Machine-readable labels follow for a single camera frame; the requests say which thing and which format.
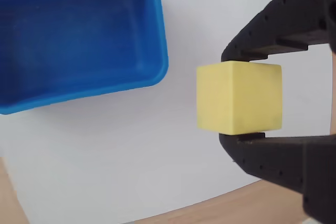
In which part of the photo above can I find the blue rectangular plastic bin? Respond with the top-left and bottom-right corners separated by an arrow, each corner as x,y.
0,0 -> 169,115

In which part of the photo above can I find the yellow cube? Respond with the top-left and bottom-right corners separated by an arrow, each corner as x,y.
196,60 -> 284,136

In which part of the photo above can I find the white table mat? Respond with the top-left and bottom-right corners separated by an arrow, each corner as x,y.
0,0 -> 336,224

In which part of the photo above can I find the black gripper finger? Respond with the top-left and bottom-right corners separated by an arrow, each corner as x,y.
218,131 -> 336,224
221,0 -> 336,62

